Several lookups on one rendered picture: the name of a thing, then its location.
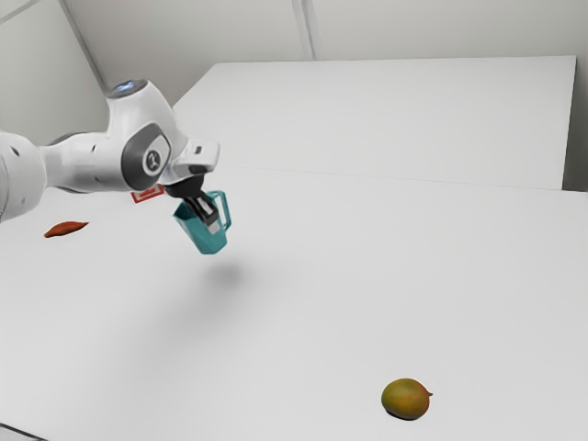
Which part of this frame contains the reddish brown sweet potato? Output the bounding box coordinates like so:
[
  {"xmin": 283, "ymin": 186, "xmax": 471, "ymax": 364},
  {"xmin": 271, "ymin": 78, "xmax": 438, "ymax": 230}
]
[{"xmin": 43, "ymin": 221, "xmax": 90, "ymax": 239}]

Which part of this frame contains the green orange mango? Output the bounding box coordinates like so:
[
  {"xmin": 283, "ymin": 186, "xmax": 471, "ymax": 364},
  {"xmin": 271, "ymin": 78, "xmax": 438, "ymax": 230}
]
[{"xmin": 380, "ymin": 378, "xmax": 435, "ymax": 421}]

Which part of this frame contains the red and white box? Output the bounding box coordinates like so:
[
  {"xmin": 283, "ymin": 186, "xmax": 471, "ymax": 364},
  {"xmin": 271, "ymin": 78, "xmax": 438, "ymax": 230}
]
[{"xmin": 130, "ymin": 184, "xmax": 165, "ymax": 205}]

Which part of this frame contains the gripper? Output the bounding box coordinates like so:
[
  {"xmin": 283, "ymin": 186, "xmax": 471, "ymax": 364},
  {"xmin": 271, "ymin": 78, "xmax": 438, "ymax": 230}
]
[{"xmin": 164, "ymin": 173, "xmax": 219, "ymax": 234}]

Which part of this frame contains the teal faceted mug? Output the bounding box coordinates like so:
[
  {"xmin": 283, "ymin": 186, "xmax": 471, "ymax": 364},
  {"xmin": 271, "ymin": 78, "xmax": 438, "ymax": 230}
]
[{"xmin": 172, "ymin": 189, "xmax": 233, "ymax": 255}]

